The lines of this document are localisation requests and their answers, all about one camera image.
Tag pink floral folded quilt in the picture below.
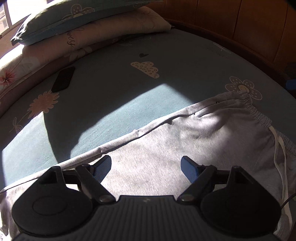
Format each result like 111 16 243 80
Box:
1 6 171 114

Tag teal floral pillow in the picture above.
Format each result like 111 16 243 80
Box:
11 0 152 46

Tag teal floral bed sheet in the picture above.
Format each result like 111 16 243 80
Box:
1 28 295 187

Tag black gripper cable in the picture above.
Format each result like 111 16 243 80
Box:
280 193 296 208

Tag wooden bed frame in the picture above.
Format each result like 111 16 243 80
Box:
148 1 295 78

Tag grey sweatpants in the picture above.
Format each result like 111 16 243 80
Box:
1 92 295 240

